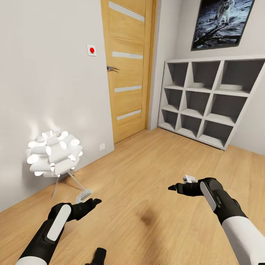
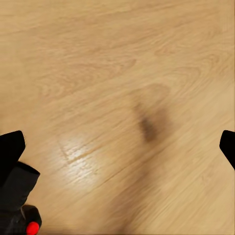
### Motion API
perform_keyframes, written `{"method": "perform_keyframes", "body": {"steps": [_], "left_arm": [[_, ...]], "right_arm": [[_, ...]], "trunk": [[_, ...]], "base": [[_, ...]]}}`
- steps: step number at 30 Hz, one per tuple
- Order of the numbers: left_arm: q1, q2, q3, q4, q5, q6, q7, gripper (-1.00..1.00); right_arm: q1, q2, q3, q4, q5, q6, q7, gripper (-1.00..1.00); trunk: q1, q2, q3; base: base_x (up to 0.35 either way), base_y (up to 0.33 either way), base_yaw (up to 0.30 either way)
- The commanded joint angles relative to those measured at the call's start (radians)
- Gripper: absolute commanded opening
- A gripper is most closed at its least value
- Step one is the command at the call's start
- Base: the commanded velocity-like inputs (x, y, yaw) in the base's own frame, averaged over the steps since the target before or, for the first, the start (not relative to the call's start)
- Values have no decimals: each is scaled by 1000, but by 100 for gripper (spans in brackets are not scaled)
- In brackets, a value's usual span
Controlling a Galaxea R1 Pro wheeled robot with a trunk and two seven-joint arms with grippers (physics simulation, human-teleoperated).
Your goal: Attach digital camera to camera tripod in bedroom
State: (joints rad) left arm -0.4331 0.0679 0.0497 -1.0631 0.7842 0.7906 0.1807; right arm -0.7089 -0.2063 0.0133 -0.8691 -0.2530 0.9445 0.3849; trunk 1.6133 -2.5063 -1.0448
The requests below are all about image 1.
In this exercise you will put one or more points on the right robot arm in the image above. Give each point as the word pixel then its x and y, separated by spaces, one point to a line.
pixel 246 240

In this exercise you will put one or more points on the wall socket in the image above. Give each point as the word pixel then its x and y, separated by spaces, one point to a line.
pixel 102 147

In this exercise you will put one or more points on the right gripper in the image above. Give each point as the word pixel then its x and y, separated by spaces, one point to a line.
pixel 181 188

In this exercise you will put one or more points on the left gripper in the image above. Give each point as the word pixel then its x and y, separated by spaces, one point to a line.
pixel 87 206

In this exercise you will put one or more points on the bookcase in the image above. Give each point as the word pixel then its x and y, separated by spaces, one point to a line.
pixel 206 115

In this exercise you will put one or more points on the electric switch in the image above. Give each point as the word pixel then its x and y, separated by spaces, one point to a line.
pixel 91 50

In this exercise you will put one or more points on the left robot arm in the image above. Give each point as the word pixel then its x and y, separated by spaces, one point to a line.
pixel 42 246

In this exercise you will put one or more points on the digital camera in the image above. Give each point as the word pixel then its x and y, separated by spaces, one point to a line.
pixel 99 257

